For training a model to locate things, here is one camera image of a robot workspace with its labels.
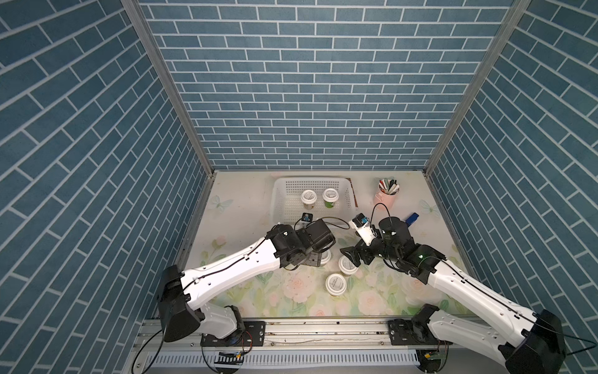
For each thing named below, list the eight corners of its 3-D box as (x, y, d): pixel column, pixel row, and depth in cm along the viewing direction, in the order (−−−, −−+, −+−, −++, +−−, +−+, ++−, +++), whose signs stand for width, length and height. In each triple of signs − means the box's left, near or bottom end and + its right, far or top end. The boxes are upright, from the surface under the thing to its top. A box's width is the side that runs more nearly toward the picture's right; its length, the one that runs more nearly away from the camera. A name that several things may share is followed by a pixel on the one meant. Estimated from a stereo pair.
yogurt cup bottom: (325, 299, 82) (327, 292, 77) (325, 280, 87) (326, 273, 81) (344, 299, 82) (347, 292, 77) (343, 280, 87) (345, 273, 81)
